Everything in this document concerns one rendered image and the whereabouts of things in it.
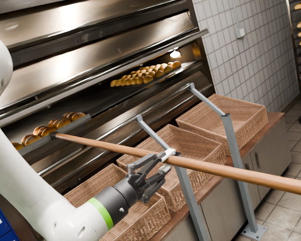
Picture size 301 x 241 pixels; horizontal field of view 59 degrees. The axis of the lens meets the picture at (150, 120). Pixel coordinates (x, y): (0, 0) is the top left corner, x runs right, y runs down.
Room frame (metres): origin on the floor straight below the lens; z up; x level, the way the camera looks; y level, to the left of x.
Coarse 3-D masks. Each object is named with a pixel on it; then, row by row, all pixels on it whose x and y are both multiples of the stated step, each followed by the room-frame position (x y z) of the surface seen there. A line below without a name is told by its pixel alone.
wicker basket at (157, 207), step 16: (96, 176) 1.54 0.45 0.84; (112, 176) 1.58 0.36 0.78; (80, 192) 1.46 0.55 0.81; (96, 192) 1.49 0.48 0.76; (144, 208) 1.40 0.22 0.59; (160, 208) 1.22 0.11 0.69; (128, 224) 1.31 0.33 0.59; (144, 224) 1.15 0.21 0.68; (160, 224) 1.20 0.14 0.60; (112, 240) 1.22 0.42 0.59; (128, 240) 1.08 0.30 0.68; (144, 240) 1.13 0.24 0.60
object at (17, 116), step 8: (208, 32) 2.23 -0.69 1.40; (184, 40) 2.06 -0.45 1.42; (192, 40) 2.11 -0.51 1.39; (168, 48) 1.95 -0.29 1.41; (176, 48) 2.22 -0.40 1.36; (152, 56) 1.85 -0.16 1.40; (136, 64) 1.76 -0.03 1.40; (112, 72) 1.65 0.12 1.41; (120, 72) 1.68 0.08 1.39; (96, 80) 1.57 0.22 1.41; (104, 80) 1.72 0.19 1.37; (80, 88) 1.51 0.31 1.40; (56, 96) 1.43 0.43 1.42; (64, 96) 1.45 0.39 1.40; (40, 104) 1.37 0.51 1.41; (48, 104) 1.39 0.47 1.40; (24, 112) 1.32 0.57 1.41; (32, 112) 1.42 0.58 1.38; (0, 120) 1.25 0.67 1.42; (8, 120) 1.27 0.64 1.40; (16, 120) 1.45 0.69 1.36
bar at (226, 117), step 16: (144, 112) 1.44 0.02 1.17; (144, 128) 1.38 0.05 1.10; (160, 144) 1.31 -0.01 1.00; (64, 160) 1.14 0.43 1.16; (240, 160) 1.52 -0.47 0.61; (192, 192) 1.24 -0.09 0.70; (192, 208) 1.22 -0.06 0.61; (256, 224) 1.52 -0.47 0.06; (208, 240) 1.24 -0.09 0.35; (256, 240) 1.45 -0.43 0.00
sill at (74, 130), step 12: (180, 72) 2.18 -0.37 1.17; (156, 84) 2.01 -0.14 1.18; (132, 96) 1.89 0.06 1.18; (144, 96) 1.93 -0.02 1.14; (108, 108) 1.78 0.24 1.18; (120, 108) 1.79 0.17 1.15; (84, 120) 1.67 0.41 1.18; (96, 120) 1.67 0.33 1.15; (72, 132) 1.57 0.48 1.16; (48, 144) 1.48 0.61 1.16; (24, 156) 1.39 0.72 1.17
